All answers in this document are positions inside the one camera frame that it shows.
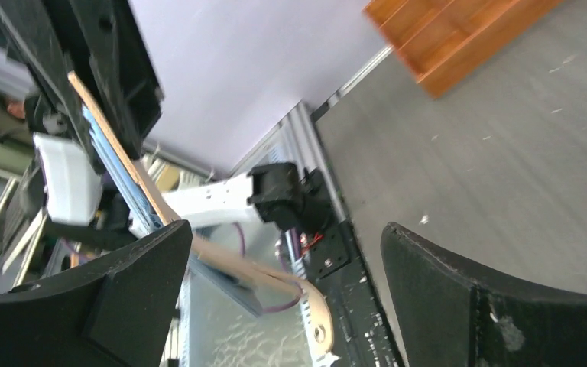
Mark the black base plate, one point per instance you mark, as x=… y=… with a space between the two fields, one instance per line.
x=362 y=333

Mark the aluminium rail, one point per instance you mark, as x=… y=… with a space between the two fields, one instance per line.
x=220 y=333

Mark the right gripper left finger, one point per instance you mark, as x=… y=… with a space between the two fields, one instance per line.
x=115 y=310

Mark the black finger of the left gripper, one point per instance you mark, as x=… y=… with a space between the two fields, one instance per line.
x=28 y=27

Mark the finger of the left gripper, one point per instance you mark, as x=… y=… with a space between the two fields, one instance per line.
x=125 y=82

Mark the orange wooden compartment tray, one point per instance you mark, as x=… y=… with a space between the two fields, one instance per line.
x=442 y=42

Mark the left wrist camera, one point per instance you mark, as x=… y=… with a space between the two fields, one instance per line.
x=74 y=190

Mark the beige card holder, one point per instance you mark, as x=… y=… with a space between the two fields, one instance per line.
x=320 y=327

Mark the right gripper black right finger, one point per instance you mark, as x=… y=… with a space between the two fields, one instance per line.
x=454 y=311

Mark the clear card sleeve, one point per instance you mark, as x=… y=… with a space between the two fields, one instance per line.
x=140 y=206

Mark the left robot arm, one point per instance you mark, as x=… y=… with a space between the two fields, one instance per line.
x=268 y=193

